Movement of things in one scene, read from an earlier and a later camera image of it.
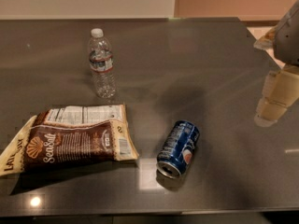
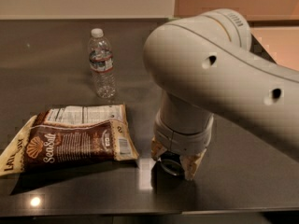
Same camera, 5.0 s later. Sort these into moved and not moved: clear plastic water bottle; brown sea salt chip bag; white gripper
Moved: white gripper
Not moved: clear plastic water bottle; brown sea salt chip bag
